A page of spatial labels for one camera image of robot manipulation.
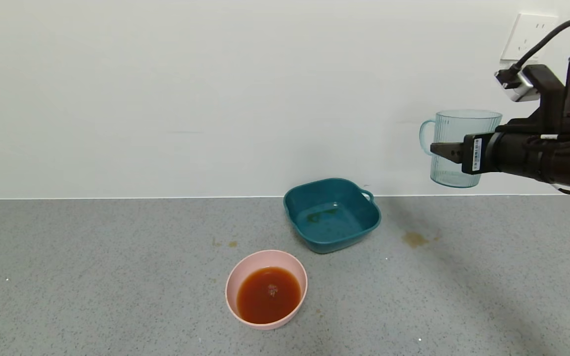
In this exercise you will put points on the clear blue ribbed cup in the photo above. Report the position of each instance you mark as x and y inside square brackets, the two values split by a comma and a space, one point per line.
[455, 123]

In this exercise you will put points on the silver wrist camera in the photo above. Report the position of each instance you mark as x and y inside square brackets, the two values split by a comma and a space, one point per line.
[515, 84]

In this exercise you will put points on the white wall socket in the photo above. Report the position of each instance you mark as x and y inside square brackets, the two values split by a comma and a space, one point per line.
[525, 34]

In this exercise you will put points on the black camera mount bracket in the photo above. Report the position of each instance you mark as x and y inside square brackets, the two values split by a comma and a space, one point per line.
[549, 94]

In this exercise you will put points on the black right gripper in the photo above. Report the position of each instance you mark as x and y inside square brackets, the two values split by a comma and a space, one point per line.
[476, 153]

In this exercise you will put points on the teal square plastic basin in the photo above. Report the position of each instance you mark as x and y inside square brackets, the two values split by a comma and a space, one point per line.
[334, 222]

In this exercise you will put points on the pink round bowl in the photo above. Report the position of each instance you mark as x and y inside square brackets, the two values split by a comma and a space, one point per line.
[245, 269]

